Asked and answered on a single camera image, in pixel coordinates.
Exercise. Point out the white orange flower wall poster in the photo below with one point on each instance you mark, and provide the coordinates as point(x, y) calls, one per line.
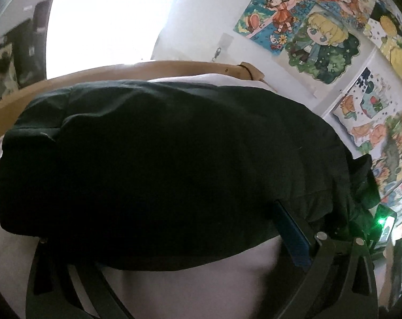
point(370, 103)

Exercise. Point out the black hanging cloth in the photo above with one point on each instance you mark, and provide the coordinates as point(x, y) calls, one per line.
point(31, 46)

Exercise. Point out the white bed sheet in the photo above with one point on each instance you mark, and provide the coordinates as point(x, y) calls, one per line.
point(187, 289)

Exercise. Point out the camouflage cloth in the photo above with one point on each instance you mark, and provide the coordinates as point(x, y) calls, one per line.
point(1, 69)

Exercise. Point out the dark green large garment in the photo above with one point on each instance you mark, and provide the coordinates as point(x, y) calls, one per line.
point(171, 172)

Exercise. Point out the person's right forearm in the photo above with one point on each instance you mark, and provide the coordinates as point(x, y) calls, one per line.
point(398, 272)

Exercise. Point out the wooden bed frame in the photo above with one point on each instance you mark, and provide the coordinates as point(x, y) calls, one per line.
point(121, 72)

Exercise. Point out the blond figure green wall poster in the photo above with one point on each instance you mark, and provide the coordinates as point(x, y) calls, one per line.
point(324, 40)

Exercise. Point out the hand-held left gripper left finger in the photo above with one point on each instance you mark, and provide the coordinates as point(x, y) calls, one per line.
point(101, 289)

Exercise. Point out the bright window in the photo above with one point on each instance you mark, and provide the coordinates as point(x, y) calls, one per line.
point(104, 23)

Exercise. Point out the yellow figure wall poster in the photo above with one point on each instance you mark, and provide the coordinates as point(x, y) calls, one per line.
point(393, 33)

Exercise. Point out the red dress figure wall poster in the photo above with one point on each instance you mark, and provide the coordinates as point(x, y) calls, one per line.
point(270, 13)

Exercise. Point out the white wall hook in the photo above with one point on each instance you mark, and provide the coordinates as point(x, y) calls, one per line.
point(222, 43)

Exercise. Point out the green creature wall poster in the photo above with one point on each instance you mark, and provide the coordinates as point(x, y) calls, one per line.
point(393, 159)

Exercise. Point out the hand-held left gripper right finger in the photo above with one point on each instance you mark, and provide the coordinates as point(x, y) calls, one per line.
point(294, 239)

